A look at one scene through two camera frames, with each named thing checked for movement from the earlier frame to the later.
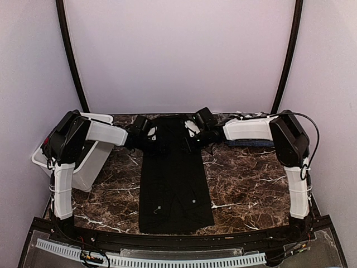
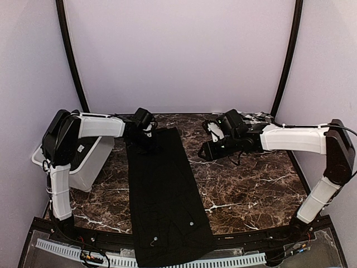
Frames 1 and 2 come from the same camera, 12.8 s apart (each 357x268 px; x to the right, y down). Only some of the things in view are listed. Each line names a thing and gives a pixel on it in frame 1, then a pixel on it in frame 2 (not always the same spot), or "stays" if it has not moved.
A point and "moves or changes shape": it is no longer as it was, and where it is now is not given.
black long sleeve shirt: (173, 194) moves or changes shape
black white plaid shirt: (241, 115) stays
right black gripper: (190, 146) to (210, 149)
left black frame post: (62, 21) stays
